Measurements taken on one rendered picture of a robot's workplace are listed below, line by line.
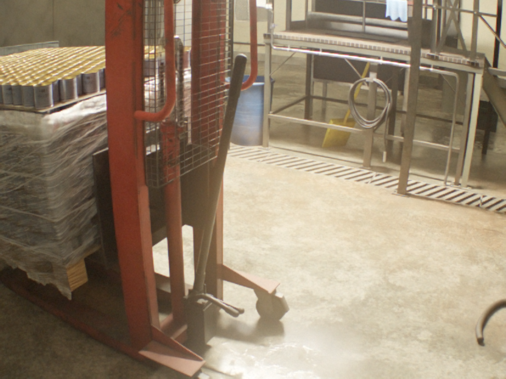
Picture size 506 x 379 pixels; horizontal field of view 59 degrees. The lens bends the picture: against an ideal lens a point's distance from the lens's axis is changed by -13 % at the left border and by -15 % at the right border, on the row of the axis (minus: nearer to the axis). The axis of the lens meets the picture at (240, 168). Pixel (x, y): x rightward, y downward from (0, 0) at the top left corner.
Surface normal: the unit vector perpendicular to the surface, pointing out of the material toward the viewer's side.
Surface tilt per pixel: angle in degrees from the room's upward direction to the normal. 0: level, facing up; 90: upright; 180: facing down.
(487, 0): 90
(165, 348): 0
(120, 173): 90
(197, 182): 90
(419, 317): 0
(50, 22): 90
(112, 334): 0
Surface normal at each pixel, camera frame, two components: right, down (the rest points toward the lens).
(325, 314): 0.02, -0.94
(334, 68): -0.48, 0.30
